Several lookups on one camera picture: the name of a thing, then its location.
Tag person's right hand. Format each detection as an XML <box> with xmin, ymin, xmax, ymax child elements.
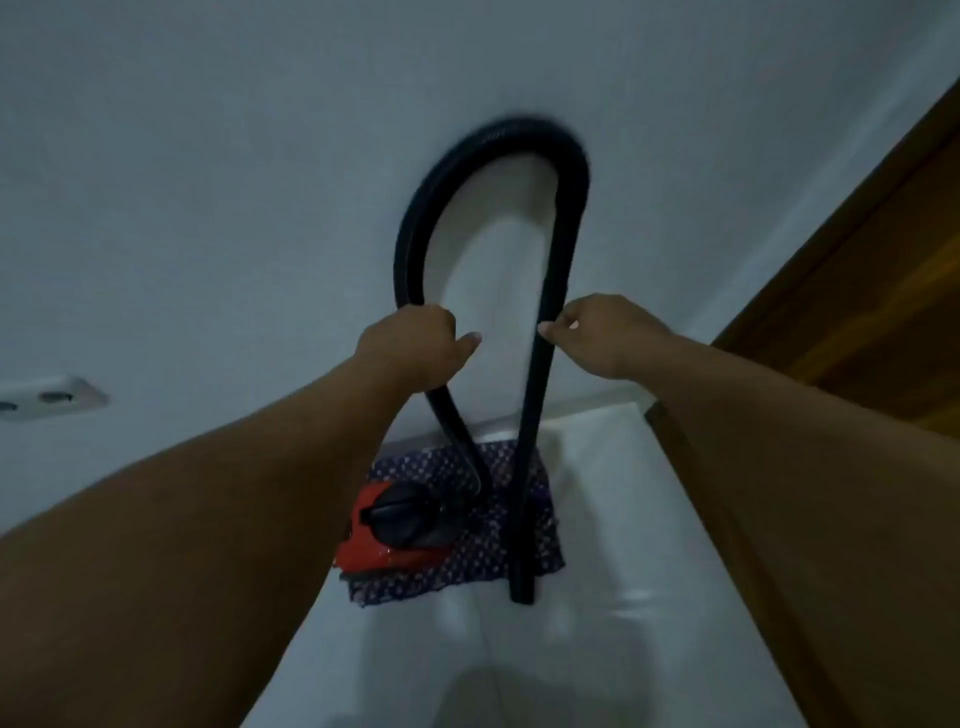
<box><xmin>537</xmin><ymin>293</ymin><xmax>680</xmax><ymax>381</ymax></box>

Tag person's left hand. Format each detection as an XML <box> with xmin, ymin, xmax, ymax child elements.
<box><xmin>354</xmin><ymin>303</ymin><xmax>483</xmax><ymax>394</ymax></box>

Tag black vacuum hose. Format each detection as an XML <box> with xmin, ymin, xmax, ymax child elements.
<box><xmin>393</xmin><ymin>114</ymin><xmax>591</xmax><ymax>606</ymax></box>

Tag person's left forearm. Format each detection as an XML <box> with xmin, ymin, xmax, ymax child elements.
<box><xmin>0</xmin><ymin>351</ymin><xmax>421</xmax><ymax>728</ymax></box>

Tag person's right forearm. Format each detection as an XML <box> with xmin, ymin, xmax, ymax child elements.
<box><xmin>637</xmin><ymin>333</ymin><xmax>960</xmax><ymax>728</ymax></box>

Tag purple dotted mat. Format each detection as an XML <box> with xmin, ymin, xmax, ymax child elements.
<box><xmin>341</xmin><ymin>440</ymin><xmax>567</xmax><ymax>607</ymax></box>

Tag red vacuum cleaner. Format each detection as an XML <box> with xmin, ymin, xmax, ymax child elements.
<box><xmin>333</xmin><ymin>480</ymin><xmax>470</xmax><ymax>577</ymax></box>

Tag brown wooden door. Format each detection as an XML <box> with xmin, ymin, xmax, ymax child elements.
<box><xmin>645</xmin><ymin>82</ymin><xmax>960</xmax><ymax>728</ymax></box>

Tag white wall socket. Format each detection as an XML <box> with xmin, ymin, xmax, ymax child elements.
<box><xmin>0</xmin><ymin>375</ymin><xmax>111</xmax><ymax>423</ymax></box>

